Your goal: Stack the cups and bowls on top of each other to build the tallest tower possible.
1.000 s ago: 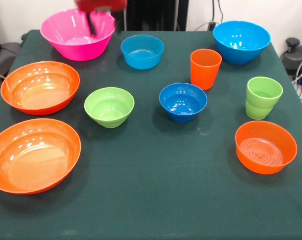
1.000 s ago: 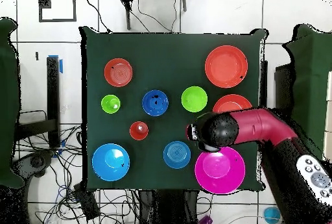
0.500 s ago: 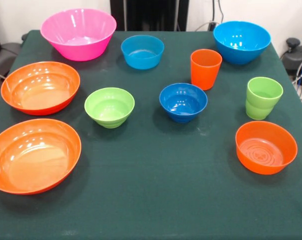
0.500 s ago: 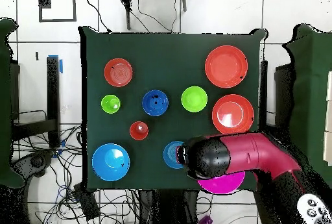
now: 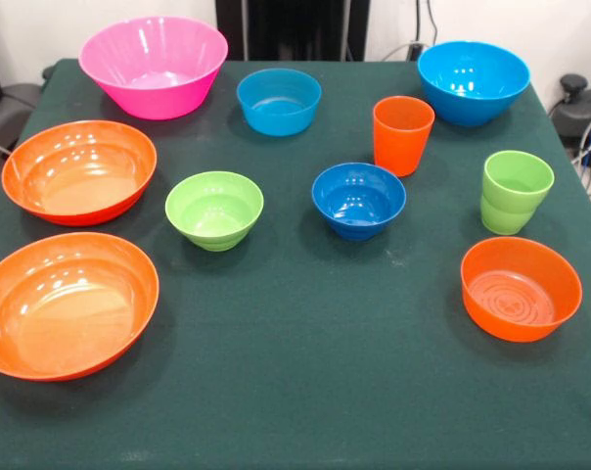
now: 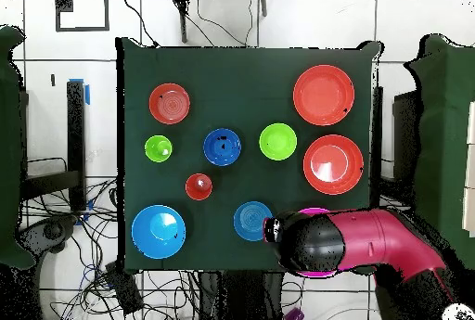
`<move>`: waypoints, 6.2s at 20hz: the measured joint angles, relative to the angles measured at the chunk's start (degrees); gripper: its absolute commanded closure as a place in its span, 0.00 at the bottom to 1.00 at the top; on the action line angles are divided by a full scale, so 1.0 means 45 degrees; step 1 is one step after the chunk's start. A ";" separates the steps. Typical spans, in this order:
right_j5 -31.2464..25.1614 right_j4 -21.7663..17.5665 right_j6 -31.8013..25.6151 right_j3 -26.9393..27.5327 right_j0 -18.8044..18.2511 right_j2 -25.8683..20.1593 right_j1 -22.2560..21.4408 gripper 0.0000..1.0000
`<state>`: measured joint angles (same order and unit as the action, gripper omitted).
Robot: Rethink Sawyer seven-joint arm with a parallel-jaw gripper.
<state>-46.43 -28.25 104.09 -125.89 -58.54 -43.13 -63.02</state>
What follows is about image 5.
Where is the dark grey floor base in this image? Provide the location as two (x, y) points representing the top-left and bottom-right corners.
(549, 72), (591, 148)
(0, 66), (57, 144)

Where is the large pink bowl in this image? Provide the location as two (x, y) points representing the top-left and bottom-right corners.
(77, 16), (230, 121)

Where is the small orange bowl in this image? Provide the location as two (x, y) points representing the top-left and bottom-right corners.
(460, 236), (584, 344)

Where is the orange cup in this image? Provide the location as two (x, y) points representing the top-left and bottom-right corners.
(372, 95), (436, 178)

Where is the green cup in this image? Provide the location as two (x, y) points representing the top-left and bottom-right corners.
(479, 150), (556, 236)

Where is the dark blue bowl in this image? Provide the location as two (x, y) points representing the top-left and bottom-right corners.
(310, 162), (408, 242)

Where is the dark green tablecloth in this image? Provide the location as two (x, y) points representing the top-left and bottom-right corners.
(0, 58), (591, 470)

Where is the green bowl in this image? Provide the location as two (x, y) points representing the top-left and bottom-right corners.
(164, 170), (265, 253)

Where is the small light blue bowl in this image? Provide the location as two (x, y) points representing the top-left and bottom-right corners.
(236, 68), (323, 137)

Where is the large orange bowl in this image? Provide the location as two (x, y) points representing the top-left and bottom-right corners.
(0, 231), (160, 383)
(0, 119), (159, 227)

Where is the large light blue bowl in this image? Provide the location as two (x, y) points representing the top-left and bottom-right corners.
(417, 40), (532, 128)

